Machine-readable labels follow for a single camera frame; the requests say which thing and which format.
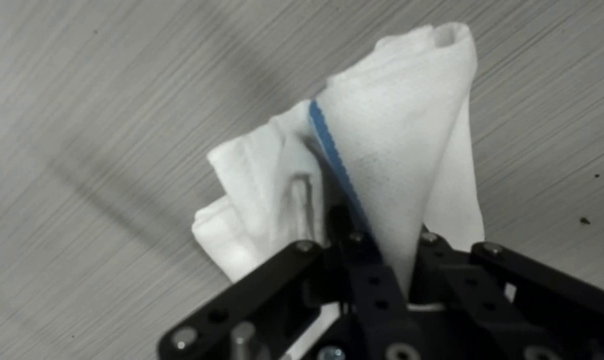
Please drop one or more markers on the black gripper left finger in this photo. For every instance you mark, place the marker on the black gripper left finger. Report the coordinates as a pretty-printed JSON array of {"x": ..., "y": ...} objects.
[{"x": 368, "y": 293}]

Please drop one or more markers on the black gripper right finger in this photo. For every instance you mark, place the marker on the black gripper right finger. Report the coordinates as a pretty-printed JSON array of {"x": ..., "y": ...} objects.
[{"x": 514, "y": 300}]

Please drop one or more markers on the white dish cloth blue stripes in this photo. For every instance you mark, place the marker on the white dish cloth blue stripes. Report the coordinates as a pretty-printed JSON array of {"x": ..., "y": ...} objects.
[{"x": 395, "y": 133}]

